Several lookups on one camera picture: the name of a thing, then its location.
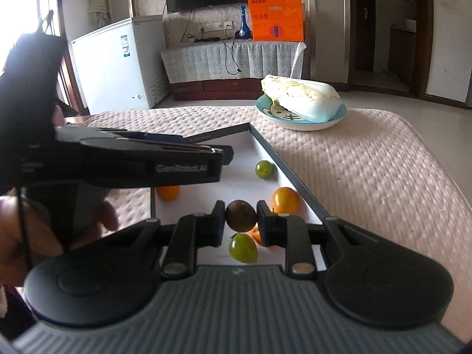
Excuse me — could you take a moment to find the pale tied curtain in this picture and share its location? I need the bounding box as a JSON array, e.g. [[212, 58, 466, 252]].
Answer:
[[83, 0, 110, 31]]

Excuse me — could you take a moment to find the brown round fruit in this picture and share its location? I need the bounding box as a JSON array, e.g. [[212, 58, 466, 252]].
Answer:
[[225, 200, 258, 232]]

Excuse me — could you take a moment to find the pink quilted table cover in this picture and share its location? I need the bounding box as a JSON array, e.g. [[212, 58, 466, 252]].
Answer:
[[64, 107, 472, 340]]

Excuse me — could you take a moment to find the white chest freezer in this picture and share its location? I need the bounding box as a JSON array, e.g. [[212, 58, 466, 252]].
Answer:
[[71, 15, 170, 115]]

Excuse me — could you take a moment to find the napa cabbage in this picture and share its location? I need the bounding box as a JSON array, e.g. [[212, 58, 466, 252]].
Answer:
[[261, 74, 341, 123]]

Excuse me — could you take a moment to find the blue glass bottle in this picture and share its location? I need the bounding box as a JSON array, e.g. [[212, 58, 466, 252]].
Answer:
[[236, 5, 252, 40]]

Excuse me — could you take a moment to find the green round fruit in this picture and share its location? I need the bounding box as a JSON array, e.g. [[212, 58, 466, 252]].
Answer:
[[255, 160, 274, 180]]

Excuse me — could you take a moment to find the white wall socket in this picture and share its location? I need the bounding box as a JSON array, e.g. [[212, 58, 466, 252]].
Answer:
[[199, 20, 234, 32]]

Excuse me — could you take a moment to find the grey cardboard box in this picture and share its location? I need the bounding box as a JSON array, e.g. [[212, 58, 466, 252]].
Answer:
[[149, 122, 330, 271]]

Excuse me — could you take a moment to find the dark wooden cabinet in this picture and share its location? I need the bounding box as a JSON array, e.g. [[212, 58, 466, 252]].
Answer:
[[171, 76, 267, 101]]

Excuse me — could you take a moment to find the black cable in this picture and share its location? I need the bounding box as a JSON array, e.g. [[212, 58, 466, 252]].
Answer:
[[222, 40, 242, 75]]

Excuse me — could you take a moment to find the blue rimmed plate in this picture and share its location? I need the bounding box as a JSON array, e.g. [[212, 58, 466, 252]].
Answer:
[[256, 94, 348, 131]]

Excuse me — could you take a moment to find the yellow orange tomato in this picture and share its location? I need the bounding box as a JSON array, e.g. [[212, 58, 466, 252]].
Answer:
[[271, 187, 299, 215]]

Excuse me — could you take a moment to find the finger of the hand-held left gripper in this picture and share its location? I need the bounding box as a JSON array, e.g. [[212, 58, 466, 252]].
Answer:
[[79, 137, 235, 166], [55, 125, 192, 146]]

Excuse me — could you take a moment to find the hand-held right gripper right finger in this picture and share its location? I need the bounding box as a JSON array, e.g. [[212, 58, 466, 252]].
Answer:
[[256, 200, 366, 278]]

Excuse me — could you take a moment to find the person's left hand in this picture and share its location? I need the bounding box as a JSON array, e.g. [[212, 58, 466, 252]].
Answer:
[[0, 195, 120, 289]]

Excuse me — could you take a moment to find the green tomato with stem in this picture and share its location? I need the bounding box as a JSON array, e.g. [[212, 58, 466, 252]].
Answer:
[[229, 233, 259, 264]]

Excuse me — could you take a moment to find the orange gift box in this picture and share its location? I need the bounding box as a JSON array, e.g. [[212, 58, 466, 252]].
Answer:
[[246, 0, 306, 42]]

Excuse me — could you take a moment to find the white plastic sheet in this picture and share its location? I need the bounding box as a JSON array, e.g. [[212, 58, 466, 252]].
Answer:
[[289, 42, 308, 80]]

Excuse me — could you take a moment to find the white lace cabinet cloth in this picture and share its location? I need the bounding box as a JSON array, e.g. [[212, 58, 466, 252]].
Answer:
[[161, 40, 307, 85]]

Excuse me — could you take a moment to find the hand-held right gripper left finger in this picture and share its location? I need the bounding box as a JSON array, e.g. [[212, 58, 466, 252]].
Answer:
[[120, 200, 226, 279]]

